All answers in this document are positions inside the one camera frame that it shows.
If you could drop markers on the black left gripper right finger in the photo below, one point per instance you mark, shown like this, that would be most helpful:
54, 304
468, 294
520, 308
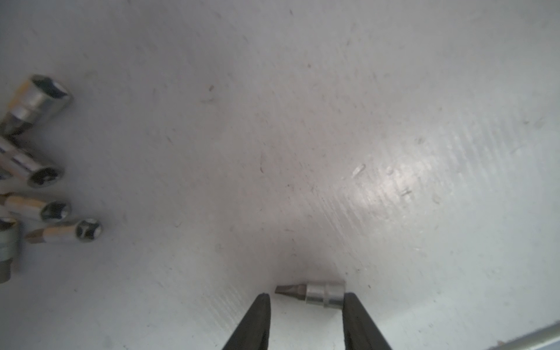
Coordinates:
360, 331

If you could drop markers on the silver socket bit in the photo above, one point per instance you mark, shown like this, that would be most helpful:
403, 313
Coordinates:
9, 235
39, 97
28, 165
36, 208
329, 295
81, 231

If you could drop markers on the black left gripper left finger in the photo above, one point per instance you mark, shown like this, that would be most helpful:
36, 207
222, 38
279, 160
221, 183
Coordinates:
252, 333

